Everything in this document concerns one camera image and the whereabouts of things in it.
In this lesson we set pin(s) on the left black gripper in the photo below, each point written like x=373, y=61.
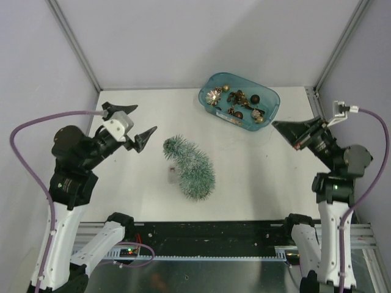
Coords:
x=140, y=140

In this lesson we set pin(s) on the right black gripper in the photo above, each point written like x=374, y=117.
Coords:
x=297, y=132

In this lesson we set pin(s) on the small frosted christmas tree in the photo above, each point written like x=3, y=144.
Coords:
x=195, y=170

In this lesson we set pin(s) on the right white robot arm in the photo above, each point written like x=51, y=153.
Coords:
x=326, y=258

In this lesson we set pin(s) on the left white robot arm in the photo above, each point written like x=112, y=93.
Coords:
x=70, y=189

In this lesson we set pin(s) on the frosted pine cone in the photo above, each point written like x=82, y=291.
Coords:
x=256, y=113

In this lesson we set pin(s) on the dark brown bauble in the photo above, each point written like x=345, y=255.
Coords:
x=255, y=99

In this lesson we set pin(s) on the teal plastic bin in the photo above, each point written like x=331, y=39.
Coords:
x=269, y=100

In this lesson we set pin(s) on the brown bauble near label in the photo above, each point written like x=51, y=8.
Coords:
x=238, y=114

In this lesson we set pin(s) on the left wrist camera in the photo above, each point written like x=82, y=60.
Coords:
x=118, y=125

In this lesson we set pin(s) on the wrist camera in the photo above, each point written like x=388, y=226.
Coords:
x=118, y=125
x=340, y=112

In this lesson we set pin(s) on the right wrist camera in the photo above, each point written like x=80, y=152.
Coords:
x=340, y=112

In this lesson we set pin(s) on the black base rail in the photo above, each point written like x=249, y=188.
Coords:
x=218, y=238

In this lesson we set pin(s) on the grey cable duct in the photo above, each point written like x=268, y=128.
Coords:
x=121, y=254

